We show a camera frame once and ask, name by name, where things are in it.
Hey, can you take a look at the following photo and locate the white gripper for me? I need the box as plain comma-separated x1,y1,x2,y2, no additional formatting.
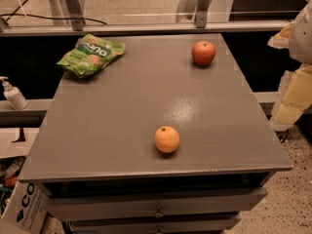
267,1,312,132

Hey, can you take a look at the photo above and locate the red apple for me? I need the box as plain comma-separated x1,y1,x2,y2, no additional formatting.
192,41,216,66

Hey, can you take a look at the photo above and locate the orange fruit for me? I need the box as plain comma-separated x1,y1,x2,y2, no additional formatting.
154,126,180,153

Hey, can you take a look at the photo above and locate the green snack bag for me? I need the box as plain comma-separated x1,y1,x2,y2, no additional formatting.
56,34,126,79

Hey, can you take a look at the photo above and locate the grey drawer cabinet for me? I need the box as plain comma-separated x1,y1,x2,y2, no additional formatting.
19,34,292,234

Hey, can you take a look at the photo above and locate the white pump bottle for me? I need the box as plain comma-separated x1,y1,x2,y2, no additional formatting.
0,76,27,110

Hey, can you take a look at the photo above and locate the white cardboard box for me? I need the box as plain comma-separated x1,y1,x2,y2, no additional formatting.
0,182,47,234

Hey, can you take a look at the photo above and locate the black cable right side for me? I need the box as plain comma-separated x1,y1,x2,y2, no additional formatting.
278,130,291,144

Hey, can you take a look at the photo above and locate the black cable on floor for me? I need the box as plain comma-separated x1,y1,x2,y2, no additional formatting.
0,0,108,26

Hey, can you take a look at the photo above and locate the metal frame rail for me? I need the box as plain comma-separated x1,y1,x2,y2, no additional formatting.
0,19,289,37

